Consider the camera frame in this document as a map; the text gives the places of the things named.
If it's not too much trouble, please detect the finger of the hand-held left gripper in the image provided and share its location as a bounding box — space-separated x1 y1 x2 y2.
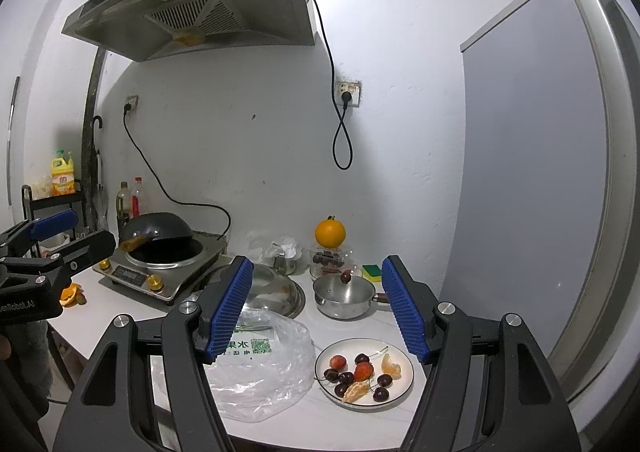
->
0 230 117 284
0 209 80 259

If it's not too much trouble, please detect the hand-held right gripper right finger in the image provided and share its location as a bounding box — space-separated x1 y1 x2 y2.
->
381 254 583 452

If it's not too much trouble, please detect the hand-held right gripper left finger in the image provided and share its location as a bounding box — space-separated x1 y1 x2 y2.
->
52 255 255 452

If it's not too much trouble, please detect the white plate with dark rim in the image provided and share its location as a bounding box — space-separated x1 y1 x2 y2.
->
314 338 416 409

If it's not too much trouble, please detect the clear printed plastic bag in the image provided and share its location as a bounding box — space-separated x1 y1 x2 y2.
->
202 309 317 424

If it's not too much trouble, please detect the cluster of dark cherries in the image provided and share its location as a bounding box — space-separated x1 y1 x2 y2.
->
322 344 396 403

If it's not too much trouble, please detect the person's left forearm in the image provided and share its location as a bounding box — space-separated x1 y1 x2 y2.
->
0 321 53 403

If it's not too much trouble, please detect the black storage rack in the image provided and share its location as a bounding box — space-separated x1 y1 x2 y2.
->
21 184 86 258

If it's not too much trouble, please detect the orange peel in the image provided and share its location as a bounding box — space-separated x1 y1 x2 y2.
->
59 283 87 308

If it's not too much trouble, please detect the yellow dish soap bottle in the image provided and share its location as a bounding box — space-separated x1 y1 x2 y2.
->
51 150 77 197

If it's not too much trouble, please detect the dark oil bottle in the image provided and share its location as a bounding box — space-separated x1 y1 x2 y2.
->
116 181 132 233

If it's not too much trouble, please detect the black umbrella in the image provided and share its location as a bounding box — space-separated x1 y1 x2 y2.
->
91 115 110 230

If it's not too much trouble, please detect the small steel saucepan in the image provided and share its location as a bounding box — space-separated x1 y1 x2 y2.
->
312 274 391 320

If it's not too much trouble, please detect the steel induction cooker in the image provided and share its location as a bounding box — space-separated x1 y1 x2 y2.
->
92 231 229 307

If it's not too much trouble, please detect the red sauce bottle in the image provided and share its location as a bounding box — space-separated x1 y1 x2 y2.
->
130 176 144 219

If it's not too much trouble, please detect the large steel pan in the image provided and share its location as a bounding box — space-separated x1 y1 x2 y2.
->
200 264 307 319

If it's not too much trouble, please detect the steel cup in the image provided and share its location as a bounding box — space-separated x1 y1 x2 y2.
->
274 252 301 275

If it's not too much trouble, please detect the crumpled clear plastic wrap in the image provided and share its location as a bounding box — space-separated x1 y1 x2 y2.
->
247 230 308 275

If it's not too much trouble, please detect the saucepan lid with wooden knob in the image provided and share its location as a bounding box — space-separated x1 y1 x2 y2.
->
313 269 376 304

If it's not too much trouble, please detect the black wok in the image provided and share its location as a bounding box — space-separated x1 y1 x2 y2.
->
118 212 194 254

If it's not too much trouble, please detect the clear container with cherries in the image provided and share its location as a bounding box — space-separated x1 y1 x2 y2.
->
309 244 362 280

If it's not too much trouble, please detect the grey metal rod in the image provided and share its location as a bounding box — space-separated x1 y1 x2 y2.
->
7 76 21 207

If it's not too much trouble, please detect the whole orange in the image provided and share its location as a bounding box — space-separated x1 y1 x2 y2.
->
315 215 347 249

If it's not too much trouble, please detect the grey refrigerator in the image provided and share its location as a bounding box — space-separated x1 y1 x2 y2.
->
459 0 640 435

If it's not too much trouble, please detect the black cooker power cable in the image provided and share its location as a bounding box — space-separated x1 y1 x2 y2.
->
122 99 232 239

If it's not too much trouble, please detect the black range hood cable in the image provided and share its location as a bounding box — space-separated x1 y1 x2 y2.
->
306 0 354 171

